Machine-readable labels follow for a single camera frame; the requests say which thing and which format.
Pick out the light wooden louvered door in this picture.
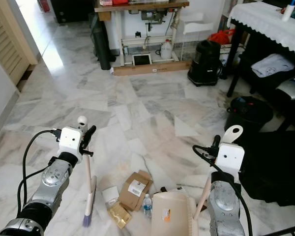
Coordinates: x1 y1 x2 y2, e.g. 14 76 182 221
0 0 39 85

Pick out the black cabinet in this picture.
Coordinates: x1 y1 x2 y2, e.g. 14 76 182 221
49 0 95 23

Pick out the black canister vacuum cleaner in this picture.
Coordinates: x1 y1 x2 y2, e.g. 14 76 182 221
187 40 223 87

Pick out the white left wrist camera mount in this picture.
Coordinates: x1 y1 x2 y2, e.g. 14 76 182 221
59 126 83 157

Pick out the small brown cardboard box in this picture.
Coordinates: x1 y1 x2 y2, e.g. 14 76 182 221
118 170 153 211

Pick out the red bag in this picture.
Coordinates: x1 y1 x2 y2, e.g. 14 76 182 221
207 29 236 46

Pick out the silver metal appliance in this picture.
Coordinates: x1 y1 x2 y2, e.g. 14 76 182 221
276 76 295 102

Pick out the white folded garment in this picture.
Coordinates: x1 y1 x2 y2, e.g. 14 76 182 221
250 53 295 79

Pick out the white lace tablecloth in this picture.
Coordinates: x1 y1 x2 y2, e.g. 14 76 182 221
227 1 295 58

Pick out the gold foil packet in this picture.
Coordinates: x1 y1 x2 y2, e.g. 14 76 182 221
108 202 133 230

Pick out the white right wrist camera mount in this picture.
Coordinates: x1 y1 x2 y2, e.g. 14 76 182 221
214 142 245 177

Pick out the small clear water bottle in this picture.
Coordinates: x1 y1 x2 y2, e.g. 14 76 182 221
143 193 154 219

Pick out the beige long-handled dustpan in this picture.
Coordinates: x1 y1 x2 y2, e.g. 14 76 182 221
151 124 244 236

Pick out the red fire extinguisher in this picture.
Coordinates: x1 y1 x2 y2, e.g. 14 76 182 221
36 0 50 13

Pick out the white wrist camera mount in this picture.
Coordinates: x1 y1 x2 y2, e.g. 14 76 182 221
214 142 245 177
59 126 83 157

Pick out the pink broom with purple bristles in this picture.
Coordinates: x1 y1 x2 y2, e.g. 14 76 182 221
77 116 98 227

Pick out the white bottle with blue cap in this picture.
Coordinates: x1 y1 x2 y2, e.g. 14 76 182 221
281 0 295 23

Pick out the white framed tablet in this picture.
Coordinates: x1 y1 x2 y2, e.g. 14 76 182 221
131 54 152 67

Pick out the black table frame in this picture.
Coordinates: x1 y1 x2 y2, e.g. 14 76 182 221
220 22 295 131

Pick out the large black bag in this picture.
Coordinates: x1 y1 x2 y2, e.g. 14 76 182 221
235 129 295 206

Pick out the black rolled mat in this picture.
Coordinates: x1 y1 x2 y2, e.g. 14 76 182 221
89 12 112 71

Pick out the wooden top white workbench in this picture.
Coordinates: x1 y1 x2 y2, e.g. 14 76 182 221
94 0 191 77

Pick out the white plastic jug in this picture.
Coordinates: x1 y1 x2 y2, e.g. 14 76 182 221
159 39 173 60

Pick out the white plastic shelf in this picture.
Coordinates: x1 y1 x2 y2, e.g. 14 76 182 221
181 12 210 34

